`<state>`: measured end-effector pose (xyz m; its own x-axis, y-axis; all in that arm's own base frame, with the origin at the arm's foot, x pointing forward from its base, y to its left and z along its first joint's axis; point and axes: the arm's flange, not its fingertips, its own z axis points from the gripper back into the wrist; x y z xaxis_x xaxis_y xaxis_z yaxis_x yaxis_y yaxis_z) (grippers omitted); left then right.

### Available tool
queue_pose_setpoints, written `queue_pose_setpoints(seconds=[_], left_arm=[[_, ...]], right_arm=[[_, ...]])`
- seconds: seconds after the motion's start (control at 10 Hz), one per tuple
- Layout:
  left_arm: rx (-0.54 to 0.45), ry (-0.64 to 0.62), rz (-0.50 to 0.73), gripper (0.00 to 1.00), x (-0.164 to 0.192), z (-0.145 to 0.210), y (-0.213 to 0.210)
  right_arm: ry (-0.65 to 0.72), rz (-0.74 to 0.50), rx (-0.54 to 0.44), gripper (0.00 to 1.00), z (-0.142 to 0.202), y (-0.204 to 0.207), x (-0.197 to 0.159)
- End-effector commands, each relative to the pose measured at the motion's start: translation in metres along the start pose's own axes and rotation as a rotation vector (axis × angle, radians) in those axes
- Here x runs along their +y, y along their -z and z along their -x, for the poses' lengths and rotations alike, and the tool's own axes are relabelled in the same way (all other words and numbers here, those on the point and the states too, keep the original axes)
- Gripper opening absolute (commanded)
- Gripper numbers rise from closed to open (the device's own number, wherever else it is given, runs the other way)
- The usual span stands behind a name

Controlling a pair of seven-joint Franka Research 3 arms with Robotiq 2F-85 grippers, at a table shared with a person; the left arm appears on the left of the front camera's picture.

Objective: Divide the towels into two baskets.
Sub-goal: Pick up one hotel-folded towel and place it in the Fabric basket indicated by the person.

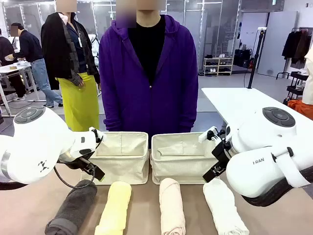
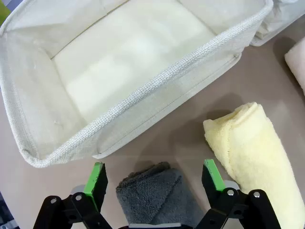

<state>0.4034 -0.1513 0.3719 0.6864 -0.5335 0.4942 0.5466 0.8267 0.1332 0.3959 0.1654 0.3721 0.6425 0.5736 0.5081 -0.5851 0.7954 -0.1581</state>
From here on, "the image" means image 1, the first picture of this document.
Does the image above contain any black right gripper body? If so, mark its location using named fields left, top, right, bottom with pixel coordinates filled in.
left=211, top=140, right=232, bottom=169

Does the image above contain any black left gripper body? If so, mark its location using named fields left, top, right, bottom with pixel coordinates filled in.
left=64, top=156, right=96, bottom=172

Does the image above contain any white towel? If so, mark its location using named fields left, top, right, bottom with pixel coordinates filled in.
left=202, top=178, right=250, bottom=235

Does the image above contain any grey towel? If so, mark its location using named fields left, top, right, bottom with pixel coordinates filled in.
left=45, top=179, right=98, bottom=235

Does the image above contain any beige towel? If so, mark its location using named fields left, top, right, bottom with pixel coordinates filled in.
left=158, top=177, right=186, bottom=235

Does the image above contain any yellow skirt person right hand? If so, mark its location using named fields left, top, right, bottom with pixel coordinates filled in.
left=74, top=73, right=85, bottom=88

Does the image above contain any cream fabric basket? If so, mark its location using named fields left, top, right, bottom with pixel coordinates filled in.
left=150, top=132, right=222, bottom=185
left=84, top=131, right=150, bottom=186

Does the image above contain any yellow rolled towel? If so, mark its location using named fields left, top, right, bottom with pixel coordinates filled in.
left=94, top=181, right=132, bottom=235

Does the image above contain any white side table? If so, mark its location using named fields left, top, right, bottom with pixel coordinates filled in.
left=201, top=87, right=313, bottom=134

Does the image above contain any person in yellow skirt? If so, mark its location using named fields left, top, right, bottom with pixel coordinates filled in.
left=41, top=0, right=101, bottom=132

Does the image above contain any person in purple hoodie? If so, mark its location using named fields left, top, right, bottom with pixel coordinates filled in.
left=99, top=0, right=199, bottom=149

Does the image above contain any wooden shoe rack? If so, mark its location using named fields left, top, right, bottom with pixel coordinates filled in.
left=203, top=53, right=234, bottom=77

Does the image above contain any black bags pile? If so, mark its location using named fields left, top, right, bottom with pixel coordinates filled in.
left=233, top=48, right=253, bottom=68

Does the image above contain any black utility cart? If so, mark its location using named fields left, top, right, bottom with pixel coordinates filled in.
left=283, top=71, right=309, bottom=104

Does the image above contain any white background desk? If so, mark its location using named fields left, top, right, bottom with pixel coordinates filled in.
left=0, top=61, right=47, bottom=118

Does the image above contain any person in navy sweater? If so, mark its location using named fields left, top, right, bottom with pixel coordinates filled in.
left=9, top=23, right=64, bottom=108

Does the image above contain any clothes rack with coats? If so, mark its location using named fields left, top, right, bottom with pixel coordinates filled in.
left=276, top=26, right=313, bottom=80

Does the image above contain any person in black clothes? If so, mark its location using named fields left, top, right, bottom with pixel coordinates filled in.
left=0, top=28, right=26, bottom=101

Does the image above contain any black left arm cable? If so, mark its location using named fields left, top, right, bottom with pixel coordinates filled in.
left=53, top=162, right=96, bottom=189

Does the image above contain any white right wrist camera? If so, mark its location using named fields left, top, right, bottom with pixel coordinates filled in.
left=198, top=126, right=226, bottom=144

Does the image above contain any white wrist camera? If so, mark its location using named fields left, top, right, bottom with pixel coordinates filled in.
left=89, top=126, right=107, bottom=148
left=198, top=126, right=226, bottom=144

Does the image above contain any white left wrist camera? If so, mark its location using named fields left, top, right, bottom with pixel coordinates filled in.
left=89, top=126, right=107, bottom=148

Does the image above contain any black right arm cable sleeve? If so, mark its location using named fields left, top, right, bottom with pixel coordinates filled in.
left=241, top=165, right=313, bottom=208

